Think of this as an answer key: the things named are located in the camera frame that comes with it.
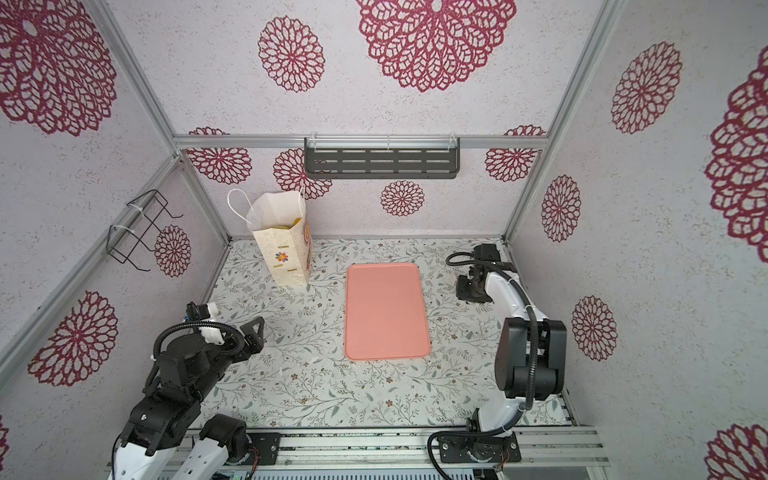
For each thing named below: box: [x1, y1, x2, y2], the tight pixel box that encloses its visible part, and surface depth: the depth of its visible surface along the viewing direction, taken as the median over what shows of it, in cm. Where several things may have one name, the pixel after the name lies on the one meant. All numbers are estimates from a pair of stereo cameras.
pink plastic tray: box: [345, 262, 430, 360], surface depth 102 cm
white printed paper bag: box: [227, 188, 312, 287], surface depth 97 cm
